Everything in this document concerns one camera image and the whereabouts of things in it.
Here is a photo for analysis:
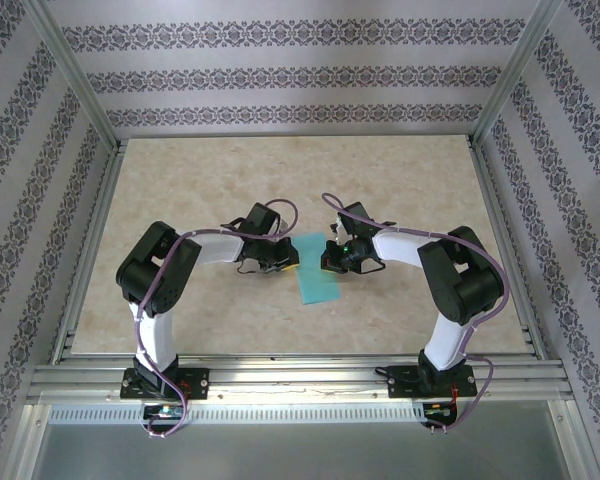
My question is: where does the aluminium side rail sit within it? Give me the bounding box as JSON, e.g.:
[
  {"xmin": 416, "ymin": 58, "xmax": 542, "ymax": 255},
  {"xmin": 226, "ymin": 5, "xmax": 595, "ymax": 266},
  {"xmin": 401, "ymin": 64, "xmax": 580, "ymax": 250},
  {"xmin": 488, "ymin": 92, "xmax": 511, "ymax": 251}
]
[
  {"xmin": 467, "ymin": 137, "xmax": 549, "ymax": 361},
  {"xmin": 49, "ymin": 142, "xmax": 129, "ymax": 364}
]

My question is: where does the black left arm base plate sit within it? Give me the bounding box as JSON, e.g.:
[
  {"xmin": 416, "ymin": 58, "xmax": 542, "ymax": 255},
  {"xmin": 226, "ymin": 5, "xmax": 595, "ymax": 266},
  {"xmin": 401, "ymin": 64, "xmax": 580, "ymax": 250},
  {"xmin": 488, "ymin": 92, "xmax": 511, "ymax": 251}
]
[{"xmin": 121, "ymin": 367, "xmax": 211, "ymax": 401}]

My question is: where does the aluminium frame post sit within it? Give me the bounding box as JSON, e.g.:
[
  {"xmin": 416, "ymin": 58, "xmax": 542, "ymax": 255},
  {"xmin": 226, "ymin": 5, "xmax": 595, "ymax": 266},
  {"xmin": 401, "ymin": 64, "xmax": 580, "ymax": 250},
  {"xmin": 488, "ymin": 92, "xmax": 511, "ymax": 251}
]
[
  {"xmin": 22, "ymin": 0, "xmax": 124, "ymax": 151},
  {"xmin": 472, "ymin": 0, "xmax": 566, "ymax": 146}
]

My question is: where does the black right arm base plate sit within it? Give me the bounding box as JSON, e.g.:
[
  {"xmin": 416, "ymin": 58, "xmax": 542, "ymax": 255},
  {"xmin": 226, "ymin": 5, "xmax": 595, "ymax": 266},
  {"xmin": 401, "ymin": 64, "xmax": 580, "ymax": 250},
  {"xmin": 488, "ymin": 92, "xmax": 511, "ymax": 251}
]
[{"xmin": 387, "ymin": 364, "xmax": 479, "ymax": 400}]

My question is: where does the grey metal shelf panel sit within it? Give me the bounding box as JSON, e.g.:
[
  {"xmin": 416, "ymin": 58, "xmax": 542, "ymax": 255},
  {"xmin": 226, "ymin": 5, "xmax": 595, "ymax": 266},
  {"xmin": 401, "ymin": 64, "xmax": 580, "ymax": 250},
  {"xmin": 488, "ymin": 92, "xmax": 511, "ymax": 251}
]
[{"xmin": 17, "ymin": 399, "xmax": 589, "ymax": 480}]

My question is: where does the turquoise cloth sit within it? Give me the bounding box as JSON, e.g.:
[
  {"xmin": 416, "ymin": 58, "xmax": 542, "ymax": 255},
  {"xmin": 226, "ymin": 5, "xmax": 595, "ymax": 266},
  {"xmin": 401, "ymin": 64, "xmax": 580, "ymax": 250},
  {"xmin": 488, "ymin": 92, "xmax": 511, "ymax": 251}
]
[{"xmin": 292, "ymin": 232, "xmax": 342, "ymax": 306}]

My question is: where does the long aluminium frame rail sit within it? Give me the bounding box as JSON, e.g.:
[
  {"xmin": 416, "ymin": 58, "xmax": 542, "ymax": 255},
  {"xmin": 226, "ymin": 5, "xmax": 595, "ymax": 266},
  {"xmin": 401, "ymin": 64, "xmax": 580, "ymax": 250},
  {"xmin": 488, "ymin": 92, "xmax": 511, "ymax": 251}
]
[{"xmin": 29, "ymin": 355, "xmax": 574, "ymax": 401}]

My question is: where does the slotted grey cable duct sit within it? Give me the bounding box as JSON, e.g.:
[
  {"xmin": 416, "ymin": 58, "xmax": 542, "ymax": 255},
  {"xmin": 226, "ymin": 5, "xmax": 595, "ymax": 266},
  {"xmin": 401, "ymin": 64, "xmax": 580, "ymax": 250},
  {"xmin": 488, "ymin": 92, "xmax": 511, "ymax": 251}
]
[{"xmin": 47, "ymin": 402, "xmax": 426, "ymax": 424}]

